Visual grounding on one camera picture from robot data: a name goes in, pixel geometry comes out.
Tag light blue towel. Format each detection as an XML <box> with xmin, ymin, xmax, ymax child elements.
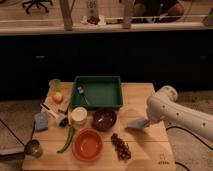
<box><xmin>126</xmin><ymin>119</ymin><xmax>150</xmax><ymax>129</ymax></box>

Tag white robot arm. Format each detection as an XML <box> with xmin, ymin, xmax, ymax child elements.
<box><xmin>147</xmin><ymin>85</ymin><xmax>213</xmax><ymax>142</ymax></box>

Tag dark brown bowl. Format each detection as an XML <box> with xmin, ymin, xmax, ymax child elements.
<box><xmin>92</xmin><ymin>108</ymin><xmax>117</xmax><ymax>132</ymax></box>

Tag red orange bowl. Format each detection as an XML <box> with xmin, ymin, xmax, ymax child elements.
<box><xmin>72</xmin><ymin>128</ymin><xmax>103</xmax><ymax>162</ymax></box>

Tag green plastic tray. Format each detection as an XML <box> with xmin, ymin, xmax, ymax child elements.
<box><xmin>70</xmin><ymin>76</ymin><xmax>123</xmax><ymax>110</ymax></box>

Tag small metal fork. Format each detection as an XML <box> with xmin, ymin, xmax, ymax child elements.
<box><xmin>77</xmin><ymin>86</ymin><xmax>89</xmax><ymax>105</ymax></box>

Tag white cup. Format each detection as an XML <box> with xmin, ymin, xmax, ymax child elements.
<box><xmin>71</xmin><ymin>107</ymin><xmax>87</xmax><ymax>125</ymax></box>

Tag small wooden cutting board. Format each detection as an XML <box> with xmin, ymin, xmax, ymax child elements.
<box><xmin>45</xmin><ymin>90</ymin><xmax>71</xmax><ymax>113</ymax></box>

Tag green translucent cup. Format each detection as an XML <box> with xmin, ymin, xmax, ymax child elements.
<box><xmin>49</xmin><ymin>79</ymin><xmax>61</xmax><ymax>92</ymax></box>

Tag green chili pepper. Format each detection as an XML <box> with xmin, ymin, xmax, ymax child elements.
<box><xmin>56</xmin><ymin>127</ymin><xmax>75</xmax><ymax>153</ymax></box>

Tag bunch of dark grapes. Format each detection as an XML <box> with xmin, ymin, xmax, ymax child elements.
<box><xmin>111</xmin><ymin>133</ymin><xmax>131</xmax><ymax>161</ymax></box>

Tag blue sponge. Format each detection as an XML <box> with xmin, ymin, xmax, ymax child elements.
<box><xmin>34</xmin><ymin>112</ymin><xmax>48</xmax><ymax>132</ymax></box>

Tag seated person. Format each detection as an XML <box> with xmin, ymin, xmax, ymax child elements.
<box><xmin>132</xmin><ymin>0</ymin><xmax>184</xmax><ymax>23</ymax></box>

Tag metal cup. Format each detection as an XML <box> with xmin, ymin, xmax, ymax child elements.
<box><xmin>24</xmin><ymin>139</ymin><xmax>43</xmax><ymax>158</ymax></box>

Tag black office chair base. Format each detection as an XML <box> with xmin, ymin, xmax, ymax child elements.
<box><xmin>22</xmin><ymin>0</ymin><xmax>53</xmax><ymax>14</ymax></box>

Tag black cable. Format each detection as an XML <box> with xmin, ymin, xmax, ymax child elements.
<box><xmin>165</xmin><ymin>125</ymin><xmax>213</xmax><ymax>151</ymax></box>

